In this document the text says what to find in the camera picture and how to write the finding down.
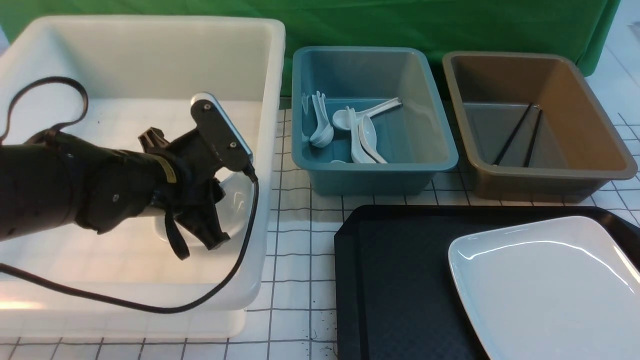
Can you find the teal plastic bin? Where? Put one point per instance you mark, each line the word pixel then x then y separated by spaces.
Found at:
pixel 415 139

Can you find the large white plastic bin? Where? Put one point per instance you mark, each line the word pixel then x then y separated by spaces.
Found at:
pixel 140 72

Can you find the white fork in teal bin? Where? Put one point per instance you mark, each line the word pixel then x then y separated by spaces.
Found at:
pixel 305 111

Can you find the black serving tray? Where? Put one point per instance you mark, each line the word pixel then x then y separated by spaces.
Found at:
pixel 395 296

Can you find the white soup spoon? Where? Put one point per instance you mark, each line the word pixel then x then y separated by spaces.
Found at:
pixel 368 139

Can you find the green cloth backdrop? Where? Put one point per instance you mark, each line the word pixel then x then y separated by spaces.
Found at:
pixel 574 29

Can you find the white spoon long handle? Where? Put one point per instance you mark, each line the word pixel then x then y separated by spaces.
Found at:
pixel 340 119

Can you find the small white bowl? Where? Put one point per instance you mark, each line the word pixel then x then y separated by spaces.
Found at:
pixel 233 210

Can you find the black chopstick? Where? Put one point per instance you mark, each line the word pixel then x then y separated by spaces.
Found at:
pixel 533 139
pixel 512 136

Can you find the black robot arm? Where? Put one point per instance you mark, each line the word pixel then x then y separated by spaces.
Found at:
pixel 49 182

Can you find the white spoon leaning left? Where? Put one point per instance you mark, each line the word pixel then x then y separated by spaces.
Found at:
pixel 324 133

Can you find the large white square plate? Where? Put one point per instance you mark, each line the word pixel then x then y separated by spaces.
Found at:
pixel 559 289

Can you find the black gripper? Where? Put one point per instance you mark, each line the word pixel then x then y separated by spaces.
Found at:
pixel 196 190

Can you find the brown plastic bin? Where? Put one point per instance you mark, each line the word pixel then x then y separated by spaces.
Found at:
pixel 577 150

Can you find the white spoon centre front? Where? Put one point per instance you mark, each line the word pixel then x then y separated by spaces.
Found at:
pixel 357 153

